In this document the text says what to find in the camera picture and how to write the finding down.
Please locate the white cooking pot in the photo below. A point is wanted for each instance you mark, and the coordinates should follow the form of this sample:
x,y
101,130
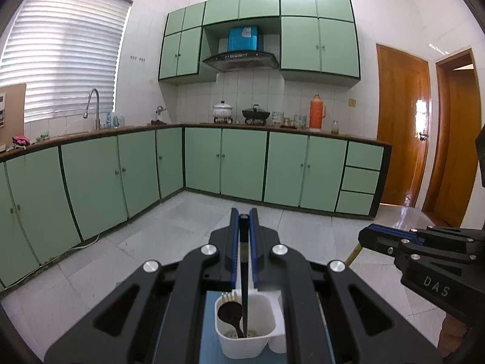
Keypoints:
x,y
222,110

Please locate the black plastic spoon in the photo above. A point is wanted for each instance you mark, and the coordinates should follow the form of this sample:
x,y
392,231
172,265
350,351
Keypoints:
x,y
229,313

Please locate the green upper wall cabinets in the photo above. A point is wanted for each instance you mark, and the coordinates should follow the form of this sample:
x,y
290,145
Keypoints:
x,y
337,45

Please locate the white patterned mug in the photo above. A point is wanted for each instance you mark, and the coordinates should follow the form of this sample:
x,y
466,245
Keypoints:
x,y
277,117

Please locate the pink cloth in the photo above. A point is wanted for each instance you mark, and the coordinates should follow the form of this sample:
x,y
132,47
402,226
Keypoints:
x,y
21,141

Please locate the orange thermos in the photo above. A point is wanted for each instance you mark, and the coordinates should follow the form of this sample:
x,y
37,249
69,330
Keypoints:
x,y
318,113

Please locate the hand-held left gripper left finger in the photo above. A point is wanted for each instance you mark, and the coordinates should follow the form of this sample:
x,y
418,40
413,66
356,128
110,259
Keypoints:
x,y
236,242

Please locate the open wooden door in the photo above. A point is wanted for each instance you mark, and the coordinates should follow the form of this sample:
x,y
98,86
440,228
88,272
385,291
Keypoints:
x,y
460,151

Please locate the black range hood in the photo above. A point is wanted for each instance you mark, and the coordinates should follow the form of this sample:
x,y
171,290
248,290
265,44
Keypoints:
x,y
242,60

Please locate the black wok with lid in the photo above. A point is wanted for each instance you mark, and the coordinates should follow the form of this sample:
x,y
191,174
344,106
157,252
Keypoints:
x,y
256,114

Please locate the bottles beside sink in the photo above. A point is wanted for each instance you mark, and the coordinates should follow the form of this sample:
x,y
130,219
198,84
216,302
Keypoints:
x,y
115,121

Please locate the brown cardboard board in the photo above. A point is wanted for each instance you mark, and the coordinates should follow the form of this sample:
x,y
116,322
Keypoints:
x,y
17,113

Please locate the green drawer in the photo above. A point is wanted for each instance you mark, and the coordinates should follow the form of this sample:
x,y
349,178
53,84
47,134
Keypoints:
x,y
355,203
360,180
364,155

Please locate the steel kitchen faucet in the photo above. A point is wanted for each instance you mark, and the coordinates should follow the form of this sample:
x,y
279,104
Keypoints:
x,y
96,102

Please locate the blue box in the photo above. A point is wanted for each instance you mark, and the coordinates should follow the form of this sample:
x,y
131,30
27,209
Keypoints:
x,y
242,40

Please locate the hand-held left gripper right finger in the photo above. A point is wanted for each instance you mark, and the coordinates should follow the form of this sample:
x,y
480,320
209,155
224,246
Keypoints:
x,y
253,242

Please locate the wooden stick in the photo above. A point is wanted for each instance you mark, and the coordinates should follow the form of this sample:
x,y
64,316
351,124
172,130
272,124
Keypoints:
x,y
354,253

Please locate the white window blind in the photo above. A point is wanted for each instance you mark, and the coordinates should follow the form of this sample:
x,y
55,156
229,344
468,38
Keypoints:
x,y
64,45

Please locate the glass jars on counter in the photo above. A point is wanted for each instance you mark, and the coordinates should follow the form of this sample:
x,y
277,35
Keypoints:
x,y
300,121

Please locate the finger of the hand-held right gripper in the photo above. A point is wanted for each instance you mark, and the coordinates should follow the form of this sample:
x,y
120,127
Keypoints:
x,y
379,240
394,230

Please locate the closed wooden door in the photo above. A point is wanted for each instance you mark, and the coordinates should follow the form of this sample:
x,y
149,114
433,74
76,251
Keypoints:
x,y
401,129

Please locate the blue table mat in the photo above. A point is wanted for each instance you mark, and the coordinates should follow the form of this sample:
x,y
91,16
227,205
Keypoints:
x,y
209,326

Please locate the person's right hand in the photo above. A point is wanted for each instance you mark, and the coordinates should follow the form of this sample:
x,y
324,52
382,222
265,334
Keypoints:
x,y
452,335

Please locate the green lower kitchen cabinets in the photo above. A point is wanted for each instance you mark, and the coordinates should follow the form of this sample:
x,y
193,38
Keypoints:
x,y
242,163

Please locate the white plastic utensil holder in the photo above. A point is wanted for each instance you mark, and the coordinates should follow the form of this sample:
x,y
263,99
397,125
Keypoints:
x,y
261,311

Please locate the small glass jar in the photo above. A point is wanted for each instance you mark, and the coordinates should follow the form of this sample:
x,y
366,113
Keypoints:
x,y
335,127

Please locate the dark blue chopstick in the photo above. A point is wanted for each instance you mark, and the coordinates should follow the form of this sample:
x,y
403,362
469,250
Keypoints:
x,y
244,303

